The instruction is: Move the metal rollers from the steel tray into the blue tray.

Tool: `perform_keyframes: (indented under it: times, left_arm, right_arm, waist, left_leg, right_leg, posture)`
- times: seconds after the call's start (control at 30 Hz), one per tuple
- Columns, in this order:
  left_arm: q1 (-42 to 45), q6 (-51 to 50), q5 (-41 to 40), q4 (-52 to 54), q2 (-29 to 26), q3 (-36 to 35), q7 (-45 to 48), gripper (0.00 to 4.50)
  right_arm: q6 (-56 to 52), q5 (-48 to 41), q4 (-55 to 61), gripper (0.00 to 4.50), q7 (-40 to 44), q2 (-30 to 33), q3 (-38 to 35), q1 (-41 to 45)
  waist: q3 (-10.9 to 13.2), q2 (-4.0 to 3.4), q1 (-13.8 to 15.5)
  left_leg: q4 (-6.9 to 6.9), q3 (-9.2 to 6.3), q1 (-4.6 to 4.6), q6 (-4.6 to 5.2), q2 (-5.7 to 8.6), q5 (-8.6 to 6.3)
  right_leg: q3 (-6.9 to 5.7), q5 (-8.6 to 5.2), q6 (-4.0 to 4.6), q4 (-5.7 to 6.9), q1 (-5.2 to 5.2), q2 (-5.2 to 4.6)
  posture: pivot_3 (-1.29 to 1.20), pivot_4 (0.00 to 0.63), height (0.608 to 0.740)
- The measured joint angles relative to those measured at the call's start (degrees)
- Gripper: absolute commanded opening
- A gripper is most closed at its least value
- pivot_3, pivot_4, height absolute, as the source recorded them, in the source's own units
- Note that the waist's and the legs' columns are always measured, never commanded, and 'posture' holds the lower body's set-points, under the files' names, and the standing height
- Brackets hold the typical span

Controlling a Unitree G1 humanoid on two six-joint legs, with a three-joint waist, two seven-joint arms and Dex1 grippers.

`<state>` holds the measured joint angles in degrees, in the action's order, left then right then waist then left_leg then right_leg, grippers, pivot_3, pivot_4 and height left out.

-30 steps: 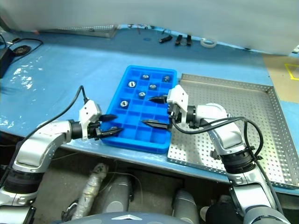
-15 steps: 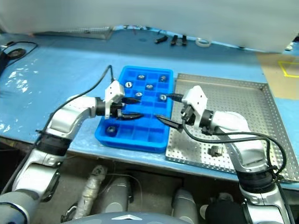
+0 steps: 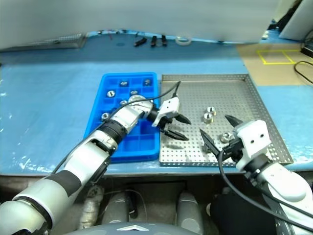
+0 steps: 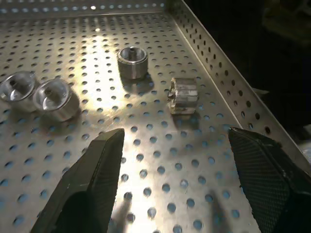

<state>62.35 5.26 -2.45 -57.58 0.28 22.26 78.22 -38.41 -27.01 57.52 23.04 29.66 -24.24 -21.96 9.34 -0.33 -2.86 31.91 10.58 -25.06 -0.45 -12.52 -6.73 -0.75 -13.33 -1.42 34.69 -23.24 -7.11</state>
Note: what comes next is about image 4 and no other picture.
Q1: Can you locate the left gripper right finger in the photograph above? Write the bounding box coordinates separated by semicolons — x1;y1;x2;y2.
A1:
227;127;311;233

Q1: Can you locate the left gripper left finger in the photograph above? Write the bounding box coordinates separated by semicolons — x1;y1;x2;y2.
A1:
31;128;125;233

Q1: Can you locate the dark knurled metal roller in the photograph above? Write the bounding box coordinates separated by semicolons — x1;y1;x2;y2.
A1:
167;77;200;116

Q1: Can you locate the shiny metal roller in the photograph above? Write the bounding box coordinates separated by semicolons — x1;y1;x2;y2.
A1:
32;78;80;122
0;71;37;113
117;46;149;81

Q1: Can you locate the perforated steel tray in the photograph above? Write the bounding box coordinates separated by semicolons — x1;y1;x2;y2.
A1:
0;0;311;233

